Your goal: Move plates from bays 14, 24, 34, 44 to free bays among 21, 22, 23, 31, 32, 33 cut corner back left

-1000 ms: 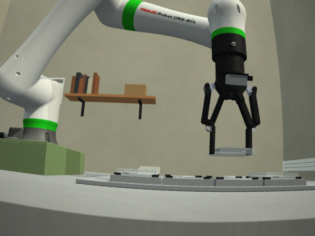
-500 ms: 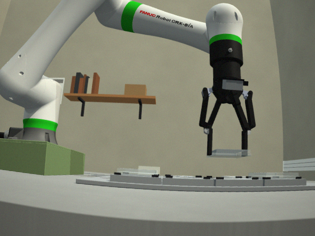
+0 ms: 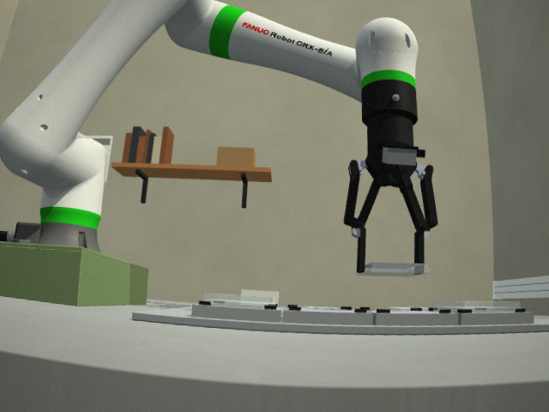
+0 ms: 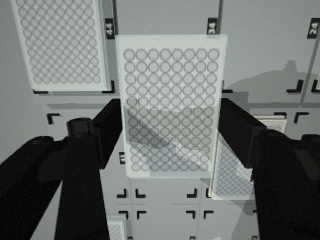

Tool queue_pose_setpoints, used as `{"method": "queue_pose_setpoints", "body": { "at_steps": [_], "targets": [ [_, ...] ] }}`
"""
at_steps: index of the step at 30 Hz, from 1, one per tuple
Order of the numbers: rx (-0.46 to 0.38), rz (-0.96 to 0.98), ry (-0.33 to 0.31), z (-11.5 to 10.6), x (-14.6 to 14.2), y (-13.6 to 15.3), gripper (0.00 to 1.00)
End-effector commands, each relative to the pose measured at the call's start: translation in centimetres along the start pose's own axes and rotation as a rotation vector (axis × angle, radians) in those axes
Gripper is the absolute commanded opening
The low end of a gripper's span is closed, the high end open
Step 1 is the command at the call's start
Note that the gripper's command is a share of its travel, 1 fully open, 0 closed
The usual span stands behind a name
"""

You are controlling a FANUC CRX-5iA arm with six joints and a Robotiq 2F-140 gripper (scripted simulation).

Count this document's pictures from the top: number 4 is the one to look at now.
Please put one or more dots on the light grey deck plate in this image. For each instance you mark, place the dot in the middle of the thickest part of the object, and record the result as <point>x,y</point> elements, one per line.
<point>21,120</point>

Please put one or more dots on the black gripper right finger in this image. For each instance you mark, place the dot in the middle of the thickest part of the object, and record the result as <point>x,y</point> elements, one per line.
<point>285,174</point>

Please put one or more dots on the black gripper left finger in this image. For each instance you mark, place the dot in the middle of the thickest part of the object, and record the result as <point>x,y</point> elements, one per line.
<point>81,212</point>

